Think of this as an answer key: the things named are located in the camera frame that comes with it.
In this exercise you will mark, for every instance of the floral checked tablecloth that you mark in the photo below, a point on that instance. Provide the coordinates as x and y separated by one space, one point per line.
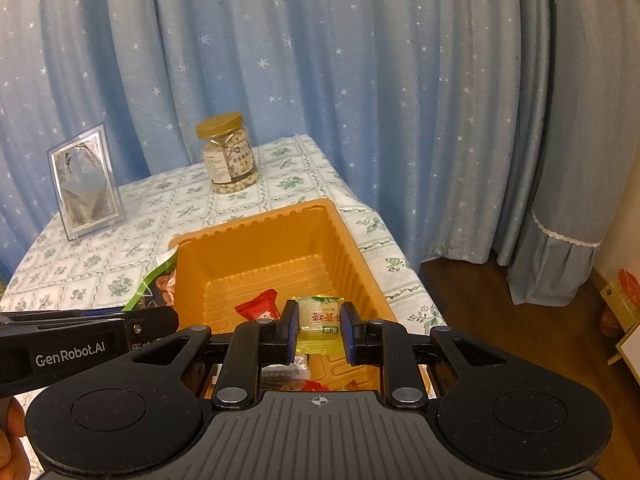
150 210

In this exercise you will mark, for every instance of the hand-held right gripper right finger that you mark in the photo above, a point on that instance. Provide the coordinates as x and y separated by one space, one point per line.
348 335

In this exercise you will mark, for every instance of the red bag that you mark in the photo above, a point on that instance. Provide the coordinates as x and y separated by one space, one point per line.
630 287

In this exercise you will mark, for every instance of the silver picture frame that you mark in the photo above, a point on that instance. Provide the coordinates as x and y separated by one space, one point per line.
82 185

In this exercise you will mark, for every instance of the person's left hand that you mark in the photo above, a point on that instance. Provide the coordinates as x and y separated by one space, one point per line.
10 445

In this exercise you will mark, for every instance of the small yellow white furniture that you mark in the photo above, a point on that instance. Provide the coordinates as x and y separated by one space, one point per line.
622 325

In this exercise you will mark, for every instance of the clear jar of nuts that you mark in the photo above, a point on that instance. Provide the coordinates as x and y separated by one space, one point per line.
230 160

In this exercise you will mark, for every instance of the orange plastic tray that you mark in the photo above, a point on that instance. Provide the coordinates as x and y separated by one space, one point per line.
270 245

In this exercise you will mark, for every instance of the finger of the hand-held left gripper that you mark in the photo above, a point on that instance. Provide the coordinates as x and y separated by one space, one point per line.
60 319
152 325

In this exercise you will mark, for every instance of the grey-blue lace-trimmed cloth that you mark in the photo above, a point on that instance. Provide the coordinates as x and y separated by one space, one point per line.
575 135

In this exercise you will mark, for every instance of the blue star-print curtain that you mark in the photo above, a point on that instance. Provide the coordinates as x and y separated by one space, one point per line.
300 50

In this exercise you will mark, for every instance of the green snack packet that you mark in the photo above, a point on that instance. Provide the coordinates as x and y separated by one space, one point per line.
150 280

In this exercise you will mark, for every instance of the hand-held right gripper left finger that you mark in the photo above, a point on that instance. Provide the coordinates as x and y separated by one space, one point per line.
290 332

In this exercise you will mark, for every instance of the dark grey snack packet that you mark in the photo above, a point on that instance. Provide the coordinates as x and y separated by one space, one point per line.
285 372

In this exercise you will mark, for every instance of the yellow candy packet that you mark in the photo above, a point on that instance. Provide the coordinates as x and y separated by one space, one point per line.
320 325

